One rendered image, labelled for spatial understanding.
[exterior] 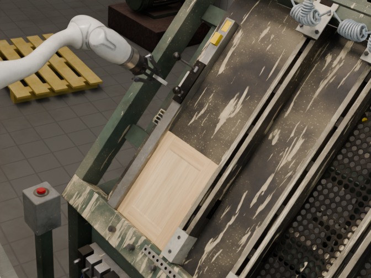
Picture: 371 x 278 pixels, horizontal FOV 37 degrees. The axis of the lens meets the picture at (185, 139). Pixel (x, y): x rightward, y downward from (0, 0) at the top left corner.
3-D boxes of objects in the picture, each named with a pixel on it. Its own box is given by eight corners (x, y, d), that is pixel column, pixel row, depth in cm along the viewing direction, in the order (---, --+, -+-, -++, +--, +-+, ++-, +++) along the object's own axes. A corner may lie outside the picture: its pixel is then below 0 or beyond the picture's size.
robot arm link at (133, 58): (108, 59, 214) (117, 65, 219) (122, 68, 209) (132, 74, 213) (121, 39, 214) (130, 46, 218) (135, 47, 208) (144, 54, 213)
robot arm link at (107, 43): (137, 46, 208) (117, 33, 215) (111, 27, 195) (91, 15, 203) (122, 71, 208) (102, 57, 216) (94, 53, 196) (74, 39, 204)
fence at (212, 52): (112, 204, 246) (106, 202, 243) (231, 21, 242) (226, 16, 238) (119, 210, 243) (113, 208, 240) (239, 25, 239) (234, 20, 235)
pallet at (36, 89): (-24, 52, 556) (-25, 42, 550) (57, 42, 596) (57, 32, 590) (12, 110, 472) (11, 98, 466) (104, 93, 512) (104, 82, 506)
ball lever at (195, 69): (194, 74, 239) (169, 57, 234) (199, 67, 239) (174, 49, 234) (197, 75, 236) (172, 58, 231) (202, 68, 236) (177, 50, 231)
